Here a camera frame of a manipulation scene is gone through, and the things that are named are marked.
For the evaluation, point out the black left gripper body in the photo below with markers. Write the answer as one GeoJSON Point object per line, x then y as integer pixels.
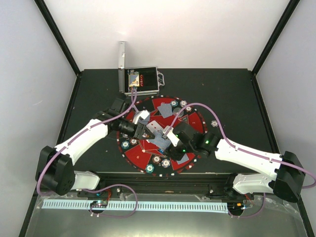
{"type": "Point", "coordinates": [130, 132]}

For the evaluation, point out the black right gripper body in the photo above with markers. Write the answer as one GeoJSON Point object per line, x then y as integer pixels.
{"type": "Point", "coordinates": [189, 147]}

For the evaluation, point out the brown chip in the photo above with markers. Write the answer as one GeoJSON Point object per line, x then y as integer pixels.
{"type": "Point", "coordinates": [188, 108]}
{"type": "Point", "coordinates": [134, 141]}
{"type": "Point", "coordinates": [156, 159]}

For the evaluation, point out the red diamonds face-up card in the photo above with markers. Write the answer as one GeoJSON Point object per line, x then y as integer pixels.
{"type": "Point", "coordinates": [154, 126]}

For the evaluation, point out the blue card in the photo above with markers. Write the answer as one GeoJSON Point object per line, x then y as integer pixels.
{"type": "Point", "coordinates": [165, 110]}
{"type": "Point", "coordinates": [184, 159]}

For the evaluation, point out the green chips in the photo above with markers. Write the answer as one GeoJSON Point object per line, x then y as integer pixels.
{"type": "Point", "coordinates": [125, 144]}
{"type": "Point", "coordinates": [149, 168]}
{"type": "Point", "coordinates": [174, 103]}

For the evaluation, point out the grey card deck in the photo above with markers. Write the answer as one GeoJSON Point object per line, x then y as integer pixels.
{"type": "Point", "coordinates": [160, 142]}

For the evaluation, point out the black triangular token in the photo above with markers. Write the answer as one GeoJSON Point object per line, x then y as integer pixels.
{"type": "Point", "coordinates": [184, 119]}

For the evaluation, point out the blue white chip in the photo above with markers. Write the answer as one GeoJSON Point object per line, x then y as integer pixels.
{"type": "Point", "coordinates": [165, 163]}

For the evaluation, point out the clear round dealer puck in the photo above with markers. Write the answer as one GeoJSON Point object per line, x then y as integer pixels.
{"type": "Point", "coordinates": [178, 111]}

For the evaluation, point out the purple white chip stack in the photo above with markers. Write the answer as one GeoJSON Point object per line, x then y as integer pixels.
{"type": "Point", "coordinates": [215, 123]}

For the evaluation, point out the blue white chips seat one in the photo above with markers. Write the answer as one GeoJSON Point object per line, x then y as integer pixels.
{"type": "Point", "coordinates": [183, 103]}

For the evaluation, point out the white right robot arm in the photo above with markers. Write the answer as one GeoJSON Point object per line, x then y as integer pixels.
{"type": "Point", "coordinates": [281, 175]}

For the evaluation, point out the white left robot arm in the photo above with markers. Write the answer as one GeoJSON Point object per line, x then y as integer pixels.
{"type": "Point", "coordinates": [55, 169]}

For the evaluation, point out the round red black poker mat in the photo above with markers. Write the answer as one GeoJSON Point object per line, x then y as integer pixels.
{"type": "Point", "coordinates": [150, 156]}

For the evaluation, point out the open aluminium poker case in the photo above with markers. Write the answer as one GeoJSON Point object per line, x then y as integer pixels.
{"type": "Point", "coordinates": [147, 80]}

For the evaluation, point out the card pack in case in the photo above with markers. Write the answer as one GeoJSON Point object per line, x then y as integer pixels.
{"type": "Point", "coordinates": [134, 80]}

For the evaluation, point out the small green circuit board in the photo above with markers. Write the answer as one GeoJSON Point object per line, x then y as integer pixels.
{"type": "Point", "coordinates": [99, 204]}

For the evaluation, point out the light blue cable duct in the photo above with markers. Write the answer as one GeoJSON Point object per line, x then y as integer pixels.
{"type": "Point", "coordinates": [115, 205]}

